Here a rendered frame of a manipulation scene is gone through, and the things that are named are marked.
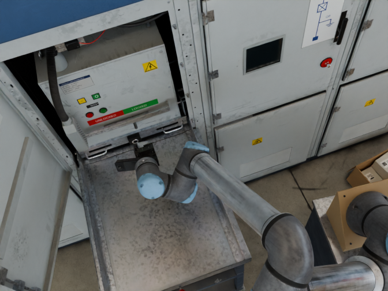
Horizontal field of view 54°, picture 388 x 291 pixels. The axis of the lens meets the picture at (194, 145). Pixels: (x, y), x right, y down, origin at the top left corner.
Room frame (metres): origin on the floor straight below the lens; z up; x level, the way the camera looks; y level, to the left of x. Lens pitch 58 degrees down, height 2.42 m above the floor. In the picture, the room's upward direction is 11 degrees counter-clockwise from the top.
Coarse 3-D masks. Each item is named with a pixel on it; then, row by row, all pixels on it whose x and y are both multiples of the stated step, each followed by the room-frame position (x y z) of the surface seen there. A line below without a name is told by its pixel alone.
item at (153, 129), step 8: (168, 120) 1.09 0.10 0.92; (176, 120) 1.08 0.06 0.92; (184, 120) 1.09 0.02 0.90; (144, 128) 1.07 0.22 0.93; (152, 128) 1.06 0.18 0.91; (160, 128) 1.07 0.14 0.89; (168, 128) 1.08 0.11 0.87; (120, 136) 1.05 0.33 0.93; (144, 136) 1.06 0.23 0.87; (96, 144) 1.03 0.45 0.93; (104, 144) 1.03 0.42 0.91; (112, 144) 1.03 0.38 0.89; (120, 144) 1.04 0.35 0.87; (80, 152) 1.01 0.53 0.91; (96, 152) 1.02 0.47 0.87
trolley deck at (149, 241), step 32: (160, 160) 0.92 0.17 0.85; (96, 192) 0.82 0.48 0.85; (128, 192) 0.79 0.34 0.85; (128, 224) 0.64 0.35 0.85; (160, 224) 0.61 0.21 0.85; (192, 224) 0.58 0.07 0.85; (128, 256) 0.50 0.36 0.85; (160, 256) 0.47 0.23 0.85; (192, 256) 0.44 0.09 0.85; (224, 256) 0.42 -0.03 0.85; (128, 288) 0.37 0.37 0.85; (160, 288) 0.35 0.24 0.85
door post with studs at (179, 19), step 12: (180, 0) 1.07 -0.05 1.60; (180, 12) 1.07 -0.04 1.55; (180, 24) 1.07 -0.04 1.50; (180, 36) 1.07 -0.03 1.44; (180, 48) 1.07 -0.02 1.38; (192, 48) 1.07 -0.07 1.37; (180, 60) 1.07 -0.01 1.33; (192, 60) 1.07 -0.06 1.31; (180, 72) 1.07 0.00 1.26; (192, 72) 1.07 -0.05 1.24; (192, 84) 1.07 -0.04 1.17; (192, 96) 1.07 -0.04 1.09; (192, 108) 1.07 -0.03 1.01; (192, 120) 1.06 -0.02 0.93; (204, 132) 1.07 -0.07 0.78
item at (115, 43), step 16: (96, 32) 1.24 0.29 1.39; (112, 32) 1.22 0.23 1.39; (128, 32) 1.20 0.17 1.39; (144, 32) 1.19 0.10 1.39; (80, 48) 1.17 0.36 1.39; (96, 48) 1.15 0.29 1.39; (112, 48) 1.13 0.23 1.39; (128, 48) 1.12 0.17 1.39; (144, 48) 1.09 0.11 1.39; (80, 64) 1.08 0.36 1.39; (96, 64) 1.06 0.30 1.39
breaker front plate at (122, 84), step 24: (96, 72) 1.06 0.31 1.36; (120, 72) 1.07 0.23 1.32; (144, 72) 1.08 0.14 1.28; (168, 72) 1.10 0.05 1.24; (48, 96) 1.03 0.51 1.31; (72, 96) 1.04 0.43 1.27; (120, 96) 1.06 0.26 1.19; (144, 96) 1.08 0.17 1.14; (168, 96) 1.09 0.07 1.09; (120, 120) 1.06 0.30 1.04; (144, 120) 1.07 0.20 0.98
